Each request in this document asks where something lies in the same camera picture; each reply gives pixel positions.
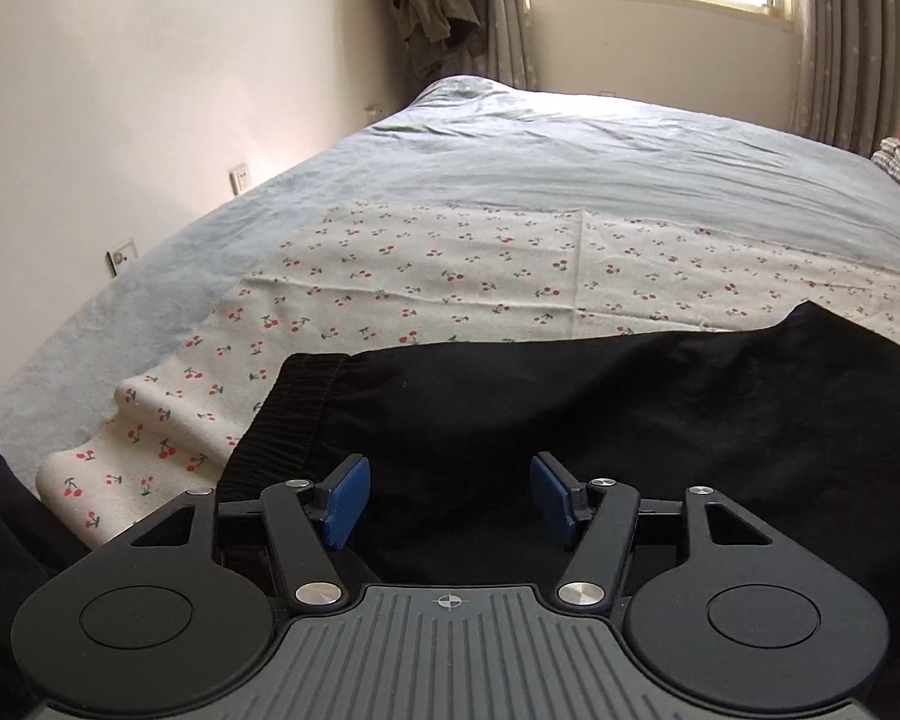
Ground black pants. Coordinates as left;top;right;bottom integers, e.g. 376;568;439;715
0;302;900;718

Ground cherry print bed sheet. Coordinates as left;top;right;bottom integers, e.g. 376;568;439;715
37;202;900;546

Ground light blue bed cover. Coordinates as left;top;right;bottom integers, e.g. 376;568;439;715
0;76;900;483

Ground right grey curtain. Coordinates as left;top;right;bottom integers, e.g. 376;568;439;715
790;0;900;158

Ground grey curtain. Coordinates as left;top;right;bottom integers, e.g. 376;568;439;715
790;0;900;158
486;0;538;91

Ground left grey curtain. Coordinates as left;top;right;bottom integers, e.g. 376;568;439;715
486;0;538;91

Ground white wall socket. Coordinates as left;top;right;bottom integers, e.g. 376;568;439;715
105;239;137;278
229;164;251;197

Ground hanging clothes on wall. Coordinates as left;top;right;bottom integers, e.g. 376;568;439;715
388;0;489;83

